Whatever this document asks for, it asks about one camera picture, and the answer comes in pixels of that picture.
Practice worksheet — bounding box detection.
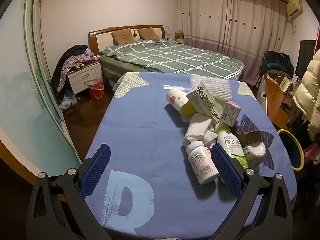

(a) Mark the blue printed blanket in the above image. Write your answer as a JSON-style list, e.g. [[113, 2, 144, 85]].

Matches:
[[84, 72, 298, 240]]

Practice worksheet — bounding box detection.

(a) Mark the cream air conditioner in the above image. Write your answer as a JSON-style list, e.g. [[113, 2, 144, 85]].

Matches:
[[286, 0, 303, 18]]

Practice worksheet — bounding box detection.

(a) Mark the green plaid duvet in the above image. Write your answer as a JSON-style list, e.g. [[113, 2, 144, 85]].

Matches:
[[99, 39, 245, 79]]

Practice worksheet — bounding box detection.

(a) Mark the pink and cream curtain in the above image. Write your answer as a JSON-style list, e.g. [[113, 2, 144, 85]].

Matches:
[[178, 0, 288, 85]]

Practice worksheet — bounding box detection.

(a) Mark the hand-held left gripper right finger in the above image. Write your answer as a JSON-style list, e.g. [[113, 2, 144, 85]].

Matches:
[[211, 144, 294, 240]]

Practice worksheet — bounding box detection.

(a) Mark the yellow rimmed trash bin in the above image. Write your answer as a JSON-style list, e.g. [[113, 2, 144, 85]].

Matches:
[[277, 129, 305, 172]]

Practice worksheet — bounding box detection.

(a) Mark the white jar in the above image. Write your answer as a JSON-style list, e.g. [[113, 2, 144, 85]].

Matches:
[[242, 141, 266, 170]]

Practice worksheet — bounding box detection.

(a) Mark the white towel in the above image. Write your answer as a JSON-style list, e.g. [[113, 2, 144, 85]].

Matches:
[[182, 112, 220, 148]]

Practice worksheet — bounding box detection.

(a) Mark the white nightstand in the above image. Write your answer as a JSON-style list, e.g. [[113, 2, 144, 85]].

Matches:
[[67, 60, 103, 95]]

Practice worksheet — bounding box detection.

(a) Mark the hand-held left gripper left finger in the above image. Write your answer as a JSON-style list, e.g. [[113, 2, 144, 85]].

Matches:
[[26, 144, 112, 240]]

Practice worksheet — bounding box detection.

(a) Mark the clear bubble wrap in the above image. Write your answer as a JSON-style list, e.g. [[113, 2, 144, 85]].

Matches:
[[190, 74, 233, 103]]

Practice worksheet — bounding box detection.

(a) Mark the white box with floral pattern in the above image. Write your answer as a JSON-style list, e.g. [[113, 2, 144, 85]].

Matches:
[[186, 81, 224, 125]]

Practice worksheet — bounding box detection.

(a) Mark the white cup with pink heart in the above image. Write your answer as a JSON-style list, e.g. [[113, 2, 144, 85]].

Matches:
[[166, 87, 188, 112]]

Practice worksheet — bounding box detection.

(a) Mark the cream puffer jacket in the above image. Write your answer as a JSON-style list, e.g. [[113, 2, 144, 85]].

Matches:
[[292, 52, 320, 140]]

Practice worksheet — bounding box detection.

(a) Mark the brown box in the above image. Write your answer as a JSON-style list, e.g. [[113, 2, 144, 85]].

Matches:
[[236, 130, 262, 147]]

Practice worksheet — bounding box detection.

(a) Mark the black television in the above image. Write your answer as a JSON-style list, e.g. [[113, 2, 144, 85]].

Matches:
[[295, 40, 317, 79]]

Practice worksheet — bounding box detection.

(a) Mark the white and green drink bottle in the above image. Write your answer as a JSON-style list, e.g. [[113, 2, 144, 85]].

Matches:
[[215, 124, 248, 169]]

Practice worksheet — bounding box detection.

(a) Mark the red bucket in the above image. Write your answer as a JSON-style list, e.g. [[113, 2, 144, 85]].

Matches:
[[87, 79, 105, 99]]

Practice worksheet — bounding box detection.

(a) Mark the green picture frame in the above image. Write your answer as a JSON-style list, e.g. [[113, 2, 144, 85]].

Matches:
[[280, 76, 292, 93]]

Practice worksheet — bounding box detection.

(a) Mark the wooden desk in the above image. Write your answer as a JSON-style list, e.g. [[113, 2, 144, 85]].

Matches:
[[262, 74, 295, 130]]

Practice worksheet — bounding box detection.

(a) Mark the small pink and white box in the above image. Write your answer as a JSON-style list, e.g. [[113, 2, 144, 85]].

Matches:
[[220, 101, 242, 127]]

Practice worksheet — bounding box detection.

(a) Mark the sliding wardrobe door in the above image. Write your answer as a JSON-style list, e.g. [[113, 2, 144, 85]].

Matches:
[[0, 0, 83, 178]]

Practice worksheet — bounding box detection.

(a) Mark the wooden bed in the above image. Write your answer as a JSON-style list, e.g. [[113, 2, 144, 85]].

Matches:
[[87, 25, 245, 83]]

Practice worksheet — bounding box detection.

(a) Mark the brown bear pillow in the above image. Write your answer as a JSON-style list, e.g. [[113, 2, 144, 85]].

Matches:
[[111, 29, 137, 45], [137, 28, 160, 40]]

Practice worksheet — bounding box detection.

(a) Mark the white pill bottle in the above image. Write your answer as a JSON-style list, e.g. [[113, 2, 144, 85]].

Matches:
[[185, 141, 220, 185]]

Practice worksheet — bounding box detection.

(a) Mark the pile of dark clothes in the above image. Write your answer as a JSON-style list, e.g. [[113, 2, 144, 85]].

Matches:
[[259, 51, 295, 80]]

